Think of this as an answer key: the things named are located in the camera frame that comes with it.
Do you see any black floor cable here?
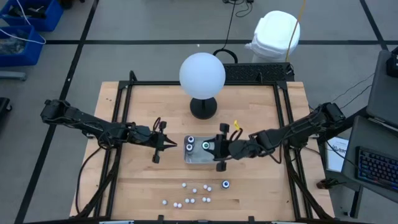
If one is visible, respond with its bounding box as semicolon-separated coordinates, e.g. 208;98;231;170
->
213;0;239;65

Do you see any backlit black keyboard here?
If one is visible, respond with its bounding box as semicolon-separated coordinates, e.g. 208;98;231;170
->
355;146;398;193

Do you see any white globe table lamp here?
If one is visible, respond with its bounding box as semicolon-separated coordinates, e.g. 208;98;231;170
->
178;52;227;120

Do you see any black perforated box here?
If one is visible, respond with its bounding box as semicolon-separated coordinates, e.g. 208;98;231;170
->
223;62;295;85

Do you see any dark grey keyboard shelf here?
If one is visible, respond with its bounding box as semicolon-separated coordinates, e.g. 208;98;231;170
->
341;115;398;203

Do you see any white cable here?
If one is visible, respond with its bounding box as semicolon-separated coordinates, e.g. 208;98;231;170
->
0;0;47;45

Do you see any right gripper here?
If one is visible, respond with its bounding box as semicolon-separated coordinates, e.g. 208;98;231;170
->
206;123;234;172

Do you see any white paper sign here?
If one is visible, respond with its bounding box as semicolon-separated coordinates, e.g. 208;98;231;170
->
324;136;350;174

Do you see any black metal table frame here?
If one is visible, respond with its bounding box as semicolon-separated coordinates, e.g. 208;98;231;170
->
70;70;336;224

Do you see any thin black cable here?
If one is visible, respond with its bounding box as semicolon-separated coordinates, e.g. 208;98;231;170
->
331;73;376;105
340;83;374;110

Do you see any dark desk top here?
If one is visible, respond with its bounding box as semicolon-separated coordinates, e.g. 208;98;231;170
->
366;49;398;129

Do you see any grey floor bar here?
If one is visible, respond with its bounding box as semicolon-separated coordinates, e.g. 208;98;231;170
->
0;71;27;82

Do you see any yellow cable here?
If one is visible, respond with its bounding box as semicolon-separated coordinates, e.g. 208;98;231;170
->
285;0;308;62

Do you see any black cable bundle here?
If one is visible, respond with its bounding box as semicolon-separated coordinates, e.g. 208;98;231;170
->
222;0;255;18

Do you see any blue plastic storage bin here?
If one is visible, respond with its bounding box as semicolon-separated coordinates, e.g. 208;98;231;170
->
0;24;45;68
0;0;65;32

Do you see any white lidded bucket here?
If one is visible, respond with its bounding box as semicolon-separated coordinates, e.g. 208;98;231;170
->
244;10;301;63

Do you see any black desk device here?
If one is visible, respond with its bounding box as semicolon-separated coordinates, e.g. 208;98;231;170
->
386;46;398;78

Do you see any brown floor object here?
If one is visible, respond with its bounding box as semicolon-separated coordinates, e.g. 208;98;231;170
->
316;178;336;190

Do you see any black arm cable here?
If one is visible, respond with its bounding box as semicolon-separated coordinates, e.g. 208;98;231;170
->
75;144;105;215

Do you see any black floor object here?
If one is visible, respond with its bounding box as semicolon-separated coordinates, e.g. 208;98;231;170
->
0;97;13;125

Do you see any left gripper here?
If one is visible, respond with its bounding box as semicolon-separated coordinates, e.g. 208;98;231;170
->
149;121;178;164

